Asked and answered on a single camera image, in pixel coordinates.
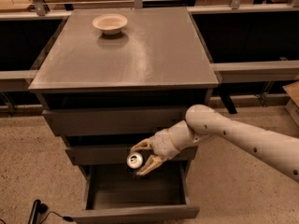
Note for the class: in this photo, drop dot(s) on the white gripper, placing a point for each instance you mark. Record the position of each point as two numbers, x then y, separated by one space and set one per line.
163 144

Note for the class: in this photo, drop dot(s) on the dark pepsi can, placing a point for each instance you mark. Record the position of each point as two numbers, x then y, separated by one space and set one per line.
134 160

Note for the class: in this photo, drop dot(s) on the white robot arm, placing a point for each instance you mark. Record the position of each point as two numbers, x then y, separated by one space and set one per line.
275 149

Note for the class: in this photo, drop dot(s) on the grey top drawer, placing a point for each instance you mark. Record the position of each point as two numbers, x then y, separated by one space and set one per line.
111 121

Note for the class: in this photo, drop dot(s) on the grey open bottom drawer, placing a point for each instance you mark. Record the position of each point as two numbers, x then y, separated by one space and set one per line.
113 195

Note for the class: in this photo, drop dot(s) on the grey middle drawer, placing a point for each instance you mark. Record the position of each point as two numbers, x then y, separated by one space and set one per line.
100 154

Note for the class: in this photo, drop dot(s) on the grey drawer cabinet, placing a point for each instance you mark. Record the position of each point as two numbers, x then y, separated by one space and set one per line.
156 60

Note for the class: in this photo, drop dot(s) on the black power adapter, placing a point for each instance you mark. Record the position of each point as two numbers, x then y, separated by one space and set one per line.
38 208

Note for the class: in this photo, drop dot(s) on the white bowl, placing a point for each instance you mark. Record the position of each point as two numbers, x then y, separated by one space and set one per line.
110 24

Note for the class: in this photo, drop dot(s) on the grey metal rail frame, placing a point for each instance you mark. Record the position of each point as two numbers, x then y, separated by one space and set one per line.
28 35

